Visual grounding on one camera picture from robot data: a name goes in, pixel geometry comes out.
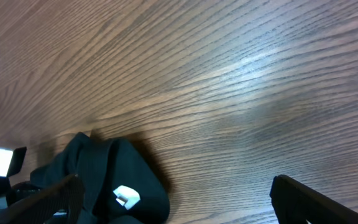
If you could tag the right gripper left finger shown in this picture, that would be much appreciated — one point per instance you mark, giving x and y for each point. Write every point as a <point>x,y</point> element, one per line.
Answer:
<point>60,203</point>

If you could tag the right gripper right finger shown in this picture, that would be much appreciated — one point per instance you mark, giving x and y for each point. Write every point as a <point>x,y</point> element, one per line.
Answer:
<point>295,203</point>

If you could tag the black polo shirt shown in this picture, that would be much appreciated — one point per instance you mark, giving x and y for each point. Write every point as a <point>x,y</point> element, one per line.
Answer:
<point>103,167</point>

